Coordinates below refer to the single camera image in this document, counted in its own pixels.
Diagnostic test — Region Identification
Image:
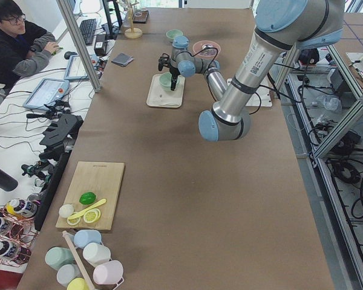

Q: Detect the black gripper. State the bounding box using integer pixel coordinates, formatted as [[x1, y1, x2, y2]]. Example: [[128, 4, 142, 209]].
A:
[[169, 66, 180, 91]]

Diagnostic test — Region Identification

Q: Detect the green bowl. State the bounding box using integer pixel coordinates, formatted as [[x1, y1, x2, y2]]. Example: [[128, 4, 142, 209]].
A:
[[159, 72, 172, 83], [160, 82, 178, 92]]

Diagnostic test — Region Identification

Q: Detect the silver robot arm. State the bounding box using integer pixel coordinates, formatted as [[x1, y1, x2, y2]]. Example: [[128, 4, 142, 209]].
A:
[[166, 0, 344, 141]]

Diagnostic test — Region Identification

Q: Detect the green bowl near arm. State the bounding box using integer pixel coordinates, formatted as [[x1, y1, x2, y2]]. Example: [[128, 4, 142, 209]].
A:
[[166, 29, 184, 43]]

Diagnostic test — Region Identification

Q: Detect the green bowl on tray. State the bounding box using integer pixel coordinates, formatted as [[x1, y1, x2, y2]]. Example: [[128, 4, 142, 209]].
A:
[[160, 82, 178, 92]]

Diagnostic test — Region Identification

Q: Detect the beige rabbit tray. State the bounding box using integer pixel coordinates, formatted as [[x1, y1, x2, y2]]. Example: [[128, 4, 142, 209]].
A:
[[146, 74, 185, 108]]

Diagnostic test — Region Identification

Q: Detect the pink bowl with ice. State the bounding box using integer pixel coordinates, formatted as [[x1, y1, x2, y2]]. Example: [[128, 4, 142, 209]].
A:
[[192, 40, 221, 59]]

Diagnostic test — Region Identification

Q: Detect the grey folded cloth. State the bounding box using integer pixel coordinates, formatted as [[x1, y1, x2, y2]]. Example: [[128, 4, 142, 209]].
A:
[[111, 53, 134, 67]]

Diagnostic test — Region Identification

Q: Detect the wooden cup tree stand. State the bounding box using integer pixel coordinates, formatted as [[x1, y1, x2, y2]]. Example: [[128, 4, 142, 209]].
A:
[[117, 0, 143, 39]]

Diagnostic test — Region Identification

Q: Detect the teach pendant tablet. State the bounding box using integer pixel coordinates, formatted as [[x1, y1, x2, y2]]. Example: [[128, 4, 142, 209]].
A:
[[22, 78, 70, 111], [64, 55, 88, 82]]

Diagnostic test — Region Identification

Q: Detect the black keyboard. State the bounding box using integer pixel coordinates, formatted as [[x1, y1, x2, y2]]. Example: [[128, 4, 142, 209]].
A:
[[79, 19, 97, 46]]

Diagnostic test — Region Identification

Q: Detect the wooden cutting board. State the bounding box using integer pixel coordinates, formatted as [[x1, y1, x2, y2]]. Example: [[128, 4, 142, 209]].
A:
[[56, 161, 125, 231]]

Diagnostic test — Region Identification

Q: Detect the yellow plastic knife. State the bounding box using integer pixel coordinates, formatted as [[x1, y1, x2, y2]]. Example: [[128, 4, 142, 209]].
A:
[[68, 198, 107, 219]]

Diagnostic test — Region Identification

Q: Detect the green lime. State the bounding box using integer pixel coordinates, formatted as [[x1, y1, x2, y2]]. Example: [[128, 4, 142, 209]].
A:
[[79, 192, 97, 205]]

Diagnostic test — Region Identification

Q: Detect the lemon slice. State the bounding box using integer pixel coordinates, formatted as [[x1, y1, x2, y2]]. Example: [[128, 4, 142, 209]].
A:
[[83, 208, 101, 224], [67, 217, 81, 226]]

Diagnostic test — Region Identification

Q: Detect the seated person in black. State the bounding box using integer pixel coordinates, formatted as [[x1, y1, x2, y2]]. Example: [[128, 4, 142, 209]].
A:
[[0, 1, 60, 91]]

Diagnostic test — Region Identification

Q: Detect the white garlic bulb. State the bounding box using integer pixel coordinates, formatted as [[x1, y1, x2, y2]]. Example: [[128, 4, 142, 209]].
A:
[[59, 204, 74, 219]]

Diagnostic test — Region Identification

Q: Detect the blue cup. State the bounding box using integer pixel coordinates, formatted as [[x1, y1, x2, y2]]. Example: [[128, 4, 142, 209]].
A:
[[74, 230, 102, 248]]

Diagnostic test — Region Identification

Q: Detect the white cup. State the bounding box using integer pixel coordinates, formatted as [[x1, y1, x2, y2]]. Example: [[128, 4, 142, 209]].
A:
[[82, 242, 111, 267]]

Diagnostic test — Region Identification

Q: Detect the black water bottle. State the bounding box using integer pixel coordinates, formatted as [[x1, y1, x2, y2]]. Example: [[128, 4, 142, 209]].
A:
[[0, 169, 18, 192]]

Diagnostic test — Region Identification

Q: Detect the pink cup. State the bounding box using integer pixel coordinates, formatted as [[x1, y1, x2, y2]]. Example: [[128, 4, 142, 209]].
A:
[[93, 260, 124, 285]]

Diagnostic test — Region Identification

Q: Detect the green cup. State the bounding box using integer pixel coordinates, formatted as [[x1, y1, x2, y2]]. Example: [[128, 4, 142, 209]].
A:
[[45, 247, 74, 271]]

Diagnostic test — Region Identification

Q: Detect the grey cup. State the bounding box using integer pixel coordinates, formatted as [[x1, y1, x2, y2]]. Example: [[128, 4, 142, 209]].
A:
[[56, 264, 82, 288]]

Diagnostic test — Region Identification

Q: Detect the yellow cup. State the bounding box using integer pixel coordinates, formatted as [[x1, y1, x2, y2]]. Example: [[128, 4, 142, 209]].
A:
[[67, 277, 89, 290]]

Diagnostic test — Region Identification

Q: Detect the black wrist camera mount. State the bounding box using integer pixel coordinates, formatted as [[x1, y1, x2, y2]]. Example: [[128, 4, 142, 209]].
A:
[[158, 53, 171, 71]]

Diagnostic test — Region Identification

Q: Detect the aluminium frame post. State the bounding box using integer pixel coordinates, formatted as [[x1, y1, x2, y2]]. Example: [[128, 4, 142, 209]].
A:
[[56, 0, 101, 93]]

